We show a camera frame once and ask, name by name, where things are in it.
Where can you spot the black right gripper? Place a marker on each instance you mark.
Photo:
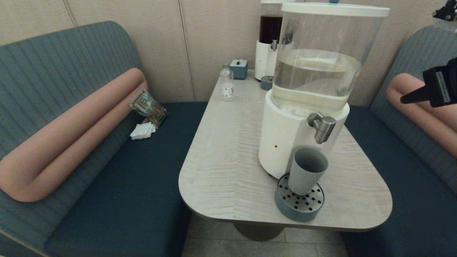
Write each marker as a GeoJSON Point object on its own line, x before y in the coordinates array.
{"type": "Point", "coordinates": [444, 85]}

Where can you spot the steel dispenser tap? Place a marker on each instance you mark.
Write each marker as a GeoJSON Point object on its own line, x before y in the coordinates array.
{"type": "Point", "coordinates": [324, 128]}

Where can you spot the grey plastic cup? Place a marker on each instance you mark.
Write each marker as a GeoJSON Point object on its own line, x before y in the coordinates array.
{"type": "Point", "coordinates": [307, 169]}

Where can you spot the pink bolster cushion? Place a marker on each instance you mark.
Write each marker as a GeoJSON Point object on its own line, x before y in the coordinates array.
{"type": "Point", "coordinates": [71, 135]}
{"type": "Point", "coordinates": [421, 114]}

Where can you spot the teal upholstered bench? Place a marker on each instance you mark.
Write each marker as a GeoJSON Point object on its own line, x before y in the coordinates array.
{"type": "Point", "coordinates": [125, 185]}
{"type": "Point", "coordinates": [410, 200]}

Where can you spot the large clear water dispenser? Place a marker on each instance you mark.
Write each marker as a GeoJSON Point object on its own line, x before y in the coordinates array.
{"type": "Point", "coordinates": [285, 142]}

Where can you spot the small blue-grey drip tray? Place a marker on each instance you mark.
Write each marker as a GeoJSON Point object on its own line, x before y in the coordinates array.
{"type": "Point", "coordinates": [266, 83]}

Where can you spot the dark drink dispenser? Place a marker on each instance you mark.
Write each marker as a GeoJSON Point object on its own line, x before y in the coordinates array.
{"type": "Point", "coordinates": [264, 60]}

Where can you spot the round blue-grey drip tray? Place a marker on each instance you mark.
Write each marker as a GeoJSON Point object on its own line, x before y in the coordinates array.
{"type": "Point", "coordinates": [298, 208]}

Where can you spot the blue-grey tissue box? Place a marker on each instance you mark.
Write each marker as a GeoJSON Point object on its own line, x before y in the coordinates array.
{"type": "Point", "coordinates": [238, 70]}

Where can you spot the small clear bottle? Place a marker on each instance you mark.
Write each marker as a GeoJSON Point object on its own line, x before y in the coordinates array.
{"type": "Point", "coordinates": [226, 85]}

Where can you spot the green snack packet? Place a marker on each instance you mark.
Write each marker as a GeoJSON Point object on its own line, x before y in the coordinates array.
{"type": "Point", "coordinates": [148, 107]}

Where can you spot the white napkin stack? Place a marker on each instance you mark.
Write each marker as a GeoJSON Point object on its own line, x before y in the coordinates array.
{"type": "Point", "coordinates": [142, 131]}

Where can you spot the brass table pedestal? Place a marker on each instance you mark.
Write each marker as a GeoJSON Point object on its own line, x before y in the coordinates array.
{"type": "Point", "coordinates": [259, 232]}

